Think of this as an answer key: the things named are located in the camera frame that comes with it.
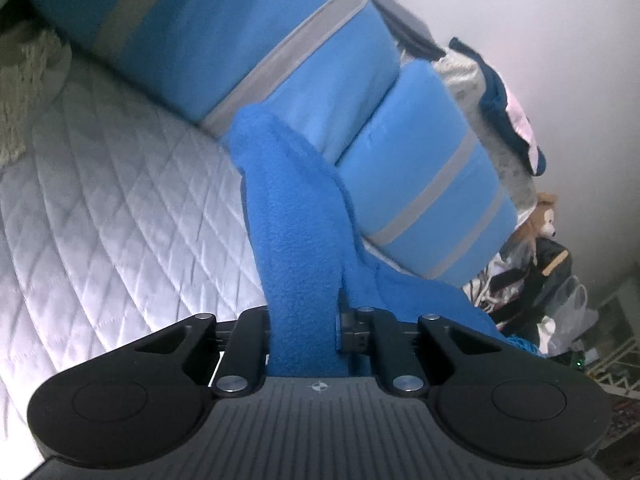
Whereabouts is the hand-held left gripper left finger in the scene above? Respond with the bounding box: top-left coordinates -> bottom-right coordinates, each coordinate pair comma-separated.
134,306 -> 273,397

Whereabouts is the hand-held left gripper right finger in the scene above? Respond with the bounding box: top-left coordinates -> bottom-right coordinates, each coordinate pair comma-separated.
337,287 -> 502,396

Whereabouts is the blue fleece jacket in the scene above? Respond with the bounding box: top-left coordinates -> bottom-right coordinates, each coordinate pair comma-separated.
227,105 -> 545,380

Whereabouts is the white quilted bedspread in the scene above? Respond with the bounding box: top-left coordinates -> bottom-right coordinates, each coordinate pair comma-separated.
0,30 -> 273,463

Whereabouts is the small blue striped pillow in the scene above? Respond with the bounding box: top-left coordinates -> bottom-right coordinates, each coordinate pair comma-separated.
334,60 -> 520,282

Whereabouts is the dark bag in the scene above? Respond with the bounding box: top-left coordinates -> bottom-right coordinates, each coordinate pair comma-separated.
461,234 -> 603,363

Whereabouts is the brown teddy bear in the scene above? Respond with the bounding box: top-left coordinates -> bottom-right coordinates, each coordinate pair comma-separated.
514,191 -> 560,267

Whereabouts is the clear plastic bag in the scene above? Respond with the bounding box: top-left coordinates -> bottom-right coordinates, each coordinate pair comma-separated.
536,274 -> 600,357

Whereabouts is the white floral cloth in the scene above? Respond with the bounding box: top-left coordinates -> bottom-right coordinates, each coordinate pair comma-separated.
434,49 -> 540,213

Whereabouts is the patterned rug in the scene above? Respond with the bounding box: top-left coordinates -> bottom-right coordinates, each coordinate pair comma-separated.
584,277 -> 640,393

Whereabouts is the pink cloth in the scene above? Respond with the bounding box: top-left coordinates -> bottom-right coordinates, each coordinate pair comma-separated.
504,84 -> 549,173

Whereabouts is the large blue striped pillow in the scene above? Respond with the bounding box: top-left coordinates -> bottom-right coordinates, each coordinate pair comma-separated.
24,0 -> 402,137

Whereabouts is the beige lace cloth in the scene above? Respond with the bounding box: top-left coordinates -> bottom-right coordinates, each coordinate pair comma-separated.
0,27 -> 75,163

